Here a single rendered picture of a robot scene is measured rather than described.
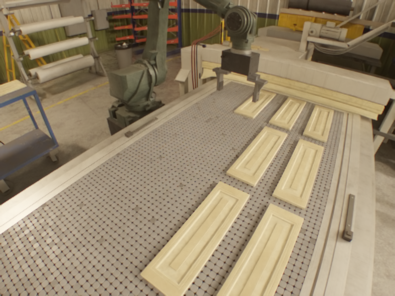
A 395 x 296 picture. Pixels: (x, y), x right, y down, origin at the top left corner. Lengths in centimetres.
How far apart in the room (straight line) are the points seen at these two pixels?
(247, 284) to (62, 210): 101
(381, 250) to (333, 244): 143
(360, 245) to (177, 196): 99
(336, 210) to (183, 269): 88
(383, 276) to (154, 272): 201
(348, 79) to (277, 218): 177
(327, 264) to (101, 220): 110
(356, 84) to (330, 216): 159
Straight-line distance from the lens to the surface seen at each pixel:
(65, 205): 136
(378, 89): 259
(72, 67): 584
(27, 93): 281
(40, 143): 328
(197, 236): 104
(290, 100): 241
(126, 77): 219
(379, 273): 246
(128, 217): 117
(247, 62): 144
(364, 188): 165
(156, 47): 230
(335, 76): 255
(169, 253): 102
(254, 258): 103
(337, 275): 115
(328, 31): 331
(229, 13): 142
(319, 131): 196
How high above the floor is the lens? 180
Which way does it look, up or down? 37 degrees down
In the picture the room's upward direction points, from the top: straight up
